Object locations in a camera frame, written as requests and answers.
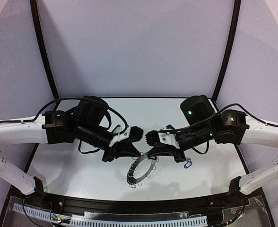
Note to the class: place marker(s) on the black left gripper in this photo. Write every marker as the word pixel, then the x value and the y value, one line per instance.
pixel 114 150

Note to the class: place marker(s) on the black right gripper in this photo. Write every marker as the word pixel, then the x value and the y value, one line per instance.
pixel 177 152

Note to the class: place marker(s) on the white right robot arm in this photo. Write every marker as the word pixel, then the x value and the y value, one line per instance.
pixel 232 124

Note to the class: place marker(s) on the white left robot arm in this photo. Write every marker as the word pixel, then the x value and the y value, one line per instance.
pixel 91 121

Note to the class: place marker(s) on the silver key blue tag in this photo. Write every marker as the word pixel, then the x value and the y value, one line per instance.
pixel 188 163

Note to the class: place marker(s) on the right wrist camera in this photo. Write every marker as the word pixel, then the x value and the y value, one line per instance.
pixel 159 139

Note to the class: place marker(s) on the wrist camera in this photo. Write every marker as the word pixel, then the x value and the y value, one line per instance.
pixel 159 139
pixel 132 134

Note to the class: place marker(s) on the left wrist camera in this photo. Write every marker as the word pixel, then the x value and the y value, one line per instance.
pixel 132 134

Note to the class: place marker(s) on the white slotted cable duct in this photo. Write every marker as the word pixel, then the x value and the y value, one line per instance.
pixel 91 219

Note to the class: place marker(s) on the black front rail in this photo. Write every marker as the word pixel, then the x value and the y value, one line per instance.
pixel 66 204

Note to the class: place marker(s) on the black right frame post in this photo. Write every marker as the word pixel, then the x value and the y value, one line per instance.
pixel 228 49

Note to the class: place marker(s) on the black frame post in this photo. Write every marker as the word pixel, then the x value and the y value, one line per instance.
pixel 228 49
pixel 42 47

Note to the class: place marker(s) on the black left frame post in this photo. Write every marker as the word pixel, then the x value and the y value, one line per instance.
pixel 42 47

